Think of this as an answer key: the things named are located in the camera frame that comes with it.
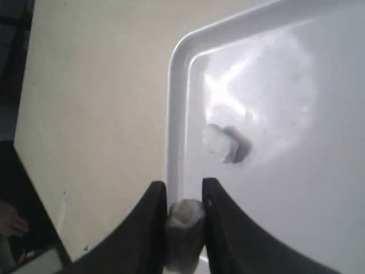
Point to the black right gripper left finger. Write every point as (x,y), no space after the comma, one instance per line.
(137,245)

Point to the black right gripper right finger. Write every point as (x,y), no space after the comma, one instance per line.
(236,244)

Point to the white marshmallow piece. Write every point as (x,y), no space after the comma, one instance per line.
(227,143)
(184,235)

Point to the white rectangular plastic tray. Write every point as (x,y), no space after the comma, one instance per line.
(288,75)

